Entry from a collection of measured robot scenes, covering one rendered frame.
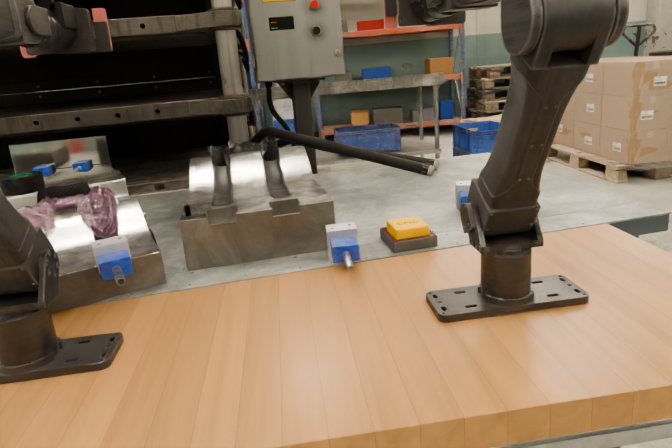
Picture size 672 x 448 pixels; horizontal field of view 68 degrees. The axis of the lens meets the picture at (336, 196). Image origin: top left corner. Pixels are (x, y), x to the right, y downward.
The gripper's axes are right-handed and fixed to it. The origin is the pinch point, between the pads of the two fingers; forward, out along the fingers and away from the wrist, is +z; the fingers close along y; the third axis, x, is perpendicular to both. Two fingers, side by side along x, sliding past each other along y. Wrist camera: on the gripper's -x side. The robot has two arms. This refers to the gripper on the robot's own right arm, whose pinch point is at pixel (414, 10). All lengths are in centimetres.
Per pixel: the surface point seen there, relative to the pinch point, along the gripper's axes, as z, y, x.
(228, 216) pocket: -9, 38, 33
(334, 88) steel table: 342, -23, 27
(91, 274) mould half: -22, 57, 36
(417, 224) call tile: -14.8, 5.2, 36.5
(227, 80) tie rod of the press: 60, 41, 10
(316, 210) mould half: -12.6, 22.4, 32.6
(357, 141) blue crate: 361, -42, 78
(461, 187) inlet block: 1.2, -8.8, 35.2
